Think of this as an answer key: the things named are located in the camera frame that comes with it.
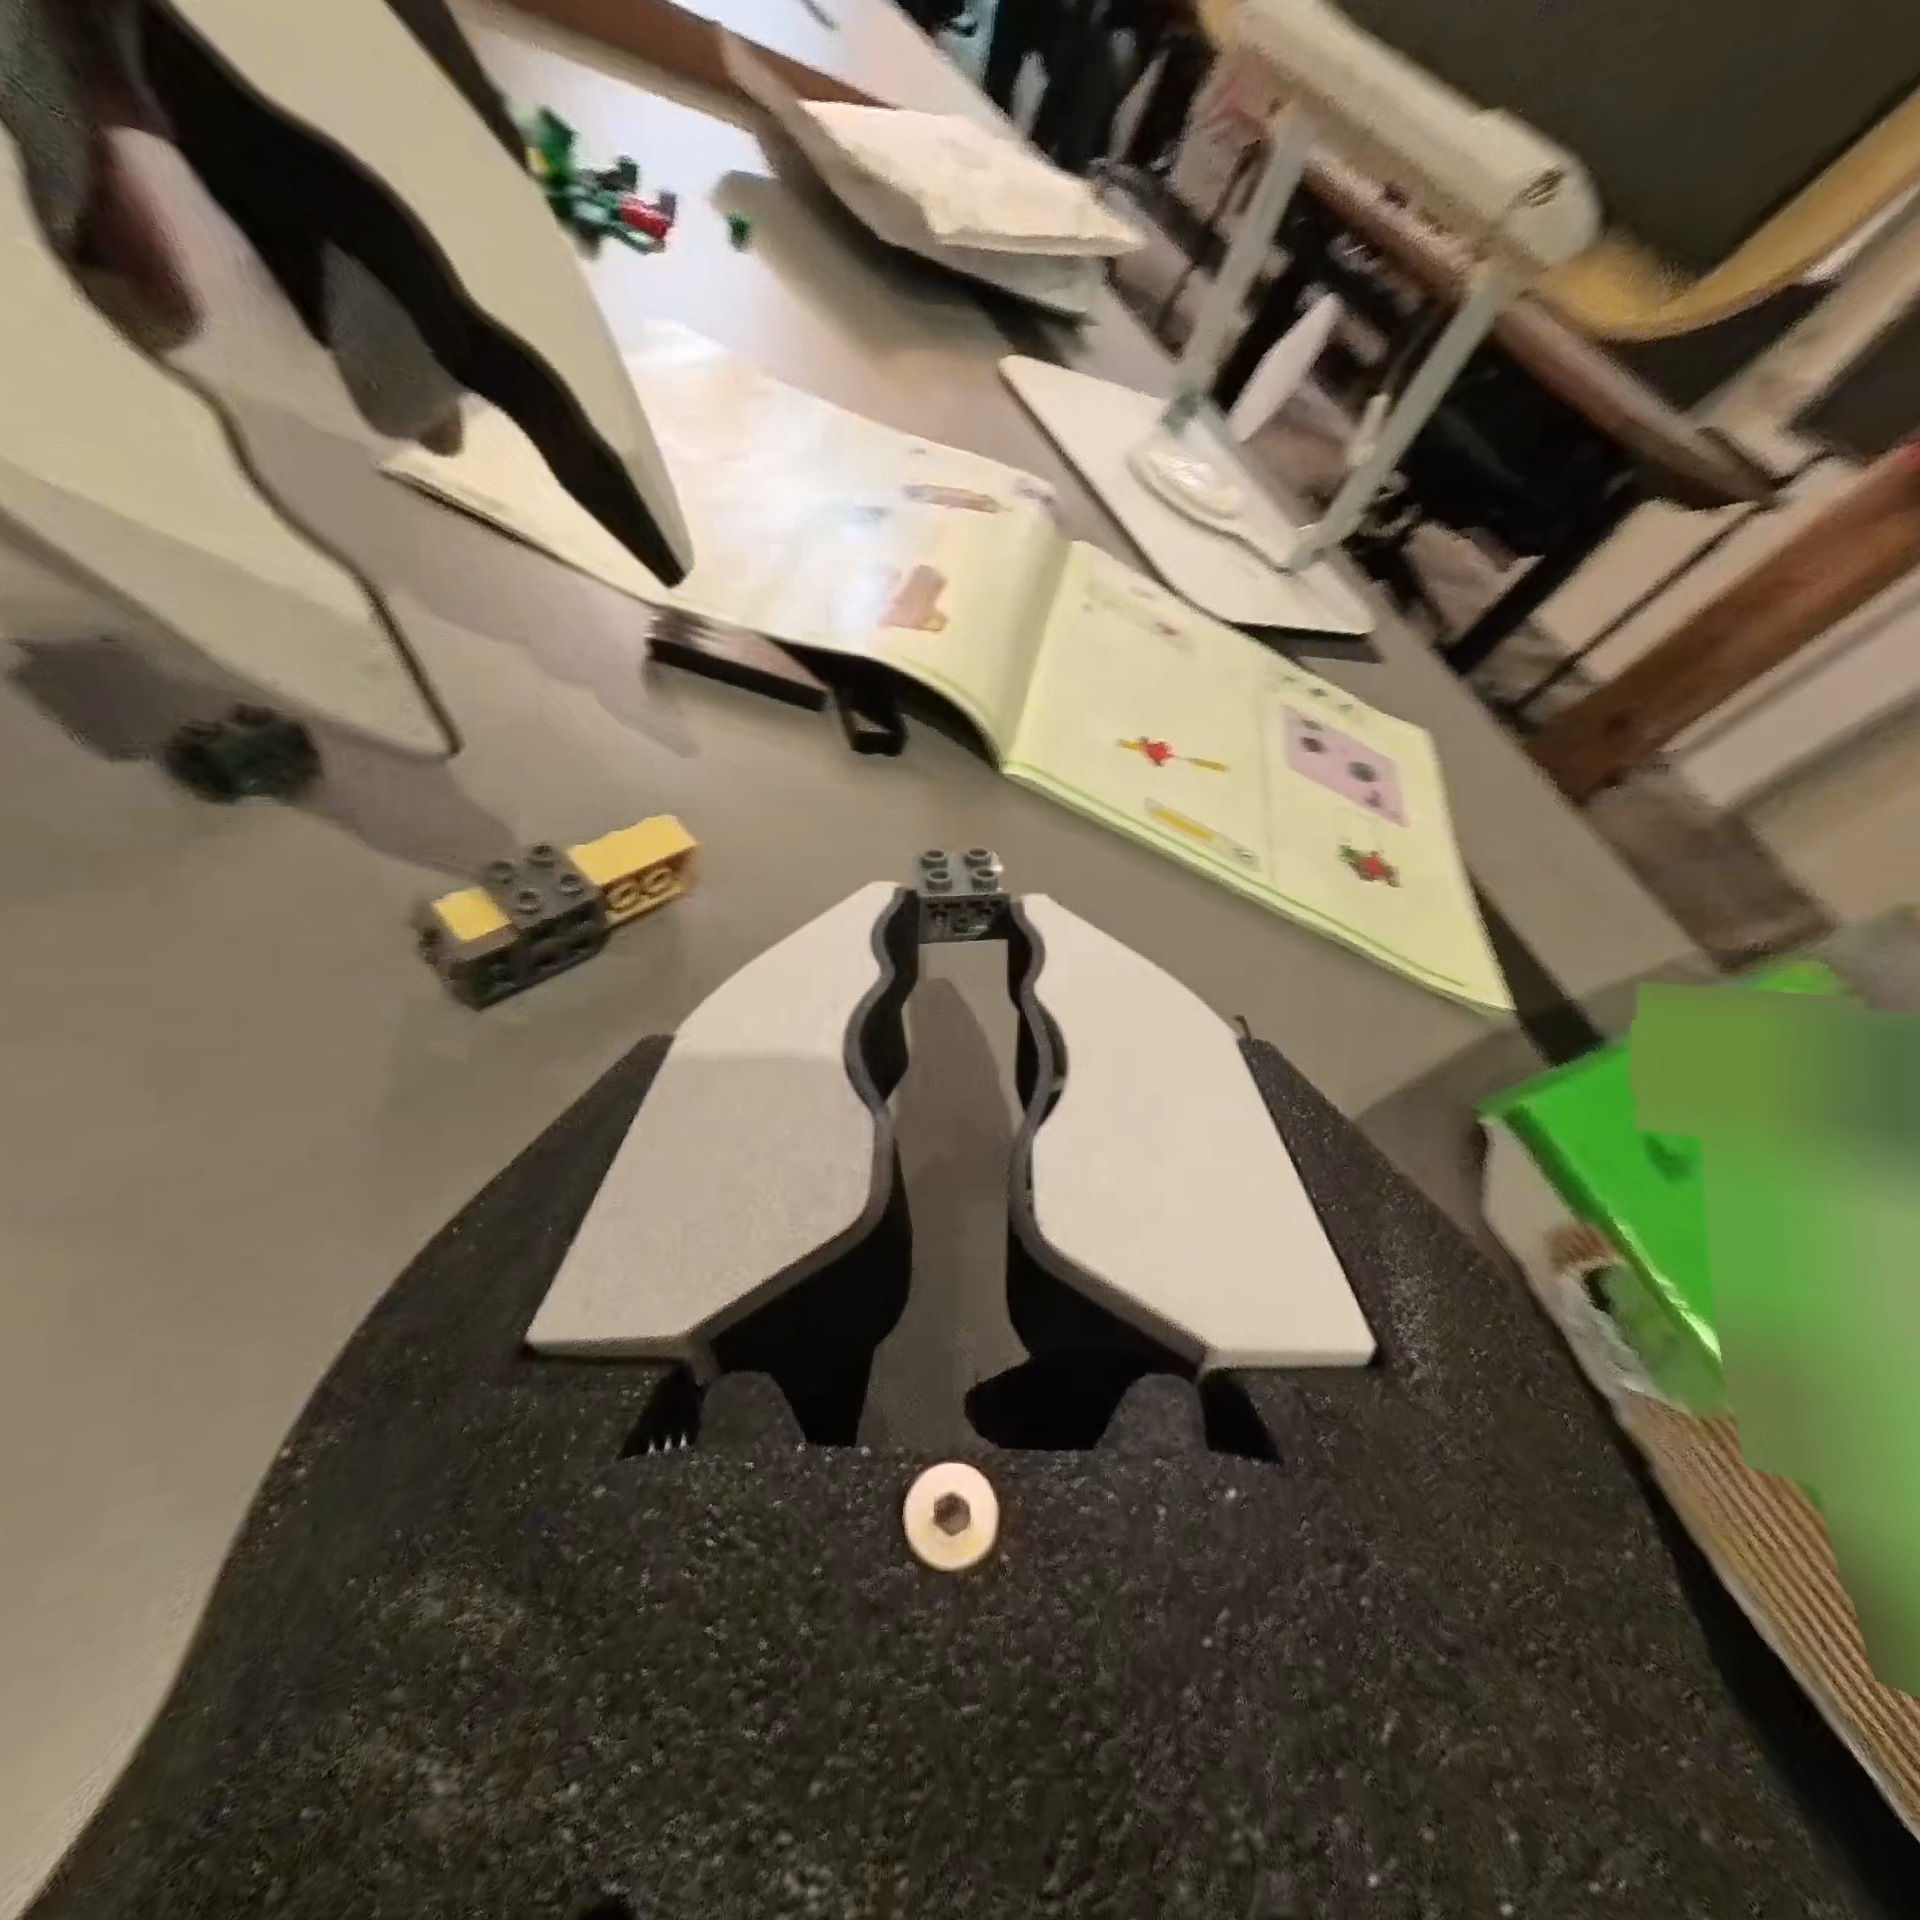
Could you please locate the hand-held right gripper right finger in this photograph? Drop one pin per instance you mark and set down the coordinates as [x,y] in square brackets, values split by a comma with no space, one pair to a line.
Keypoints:
[1186,1170]

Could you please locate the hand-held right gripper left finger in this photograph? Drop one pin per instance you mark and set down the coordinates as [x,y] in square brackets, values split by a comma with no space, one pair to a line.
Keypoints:
[722,1170]

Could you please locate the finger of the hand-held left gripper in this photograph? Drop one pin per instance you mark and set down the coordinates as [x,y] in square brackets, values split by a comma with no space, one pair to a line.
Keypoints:
[452,181]
[150,495]

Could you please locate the dark grey brick yellow tile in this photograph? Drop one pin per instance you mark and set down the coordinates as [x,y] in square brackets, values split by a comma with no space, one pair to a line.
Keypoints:
[525,915]

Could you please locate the yellow and grey brick assembly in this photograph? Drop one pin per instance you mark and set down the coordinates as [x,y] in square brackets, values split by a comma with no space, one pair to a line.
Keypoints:
[962,878]

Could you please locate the grey desk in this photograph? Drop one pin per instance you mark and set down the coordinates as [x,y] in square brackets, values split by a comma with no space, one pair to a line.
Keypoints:
[301,1126]

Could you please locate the heap of small coloured bricks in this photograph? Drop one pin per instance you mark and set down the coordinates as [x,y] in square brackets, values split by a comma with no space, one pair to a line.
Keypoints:
[601,194]

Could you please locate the green cardboard toy box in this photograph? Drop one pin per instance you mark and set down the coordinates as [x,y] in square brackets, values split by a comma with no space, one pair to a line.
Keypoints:
[1577,1142]

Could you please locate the white paper bag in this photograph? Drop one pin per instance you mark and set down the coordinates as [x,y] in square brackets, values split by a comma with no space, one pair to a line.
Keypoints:
[931,181]

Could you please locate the open instruction booklet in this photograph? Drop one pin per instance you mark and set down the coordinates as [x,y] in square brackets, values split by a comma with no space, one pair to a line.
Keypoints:
[1142,675]

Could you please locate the wooden furniture leg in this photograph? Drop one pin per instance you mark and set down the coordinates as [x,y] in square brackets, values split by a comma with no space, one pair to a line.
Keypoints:
[1725,629]

